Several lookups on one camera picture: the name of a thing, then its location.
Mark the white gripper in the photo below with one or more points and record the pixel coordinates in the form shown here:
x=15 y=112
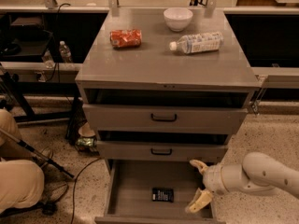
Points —
x=212 y=177

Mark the dark blue rxbar wrapper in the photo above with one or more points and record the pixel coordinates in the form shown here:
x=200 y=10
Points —
x=162 y=195

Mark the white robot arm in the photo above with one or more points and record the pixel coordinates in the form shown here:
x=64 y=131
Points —
x=258 y=174

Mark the grey open bottom drawer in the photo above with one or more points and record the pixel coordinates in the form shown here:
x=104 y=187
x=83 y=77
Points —
x=129 y=199

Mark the grey middle drawer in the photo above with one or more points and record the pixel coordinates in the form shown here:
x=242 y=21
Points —
x=144 y=151

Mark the grey metal drawer cabinet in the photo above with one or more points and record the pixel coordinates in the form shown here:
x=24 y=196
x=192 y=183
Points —
x=153 y=75

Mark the grey top drawer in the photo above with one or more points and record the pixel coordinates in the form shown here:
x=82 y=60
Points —
x=164 y=119

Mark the clear plastic water bottle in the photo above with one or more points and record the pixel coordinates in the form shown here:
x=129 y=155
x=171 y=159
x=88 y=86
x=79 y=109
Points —
x=203 y=42

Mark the grey shoe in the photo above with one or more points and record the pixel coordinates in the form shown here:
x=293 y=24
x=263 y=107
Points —
x=46 y=153

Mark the black grey reacher stick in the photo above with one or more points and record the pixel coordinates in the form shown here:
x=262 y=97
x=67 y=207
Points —
x=31 y=149

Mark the crushed orange soda can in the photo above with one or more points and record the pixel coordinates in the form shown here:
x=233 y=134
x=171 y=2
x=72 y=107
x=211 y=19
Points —
x=125 y=38

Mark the white ceramic bowl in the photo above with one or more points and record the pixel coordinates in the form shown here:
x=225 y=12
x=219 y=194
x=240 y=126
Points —
x=177 y=18

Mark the small water bottle on shelf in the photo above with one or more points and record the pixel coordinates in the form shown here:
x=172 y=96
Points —
x=65 y=52

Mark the black stand frame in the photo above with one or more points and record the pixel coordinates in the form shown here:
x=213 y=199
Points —
x=30 y=115

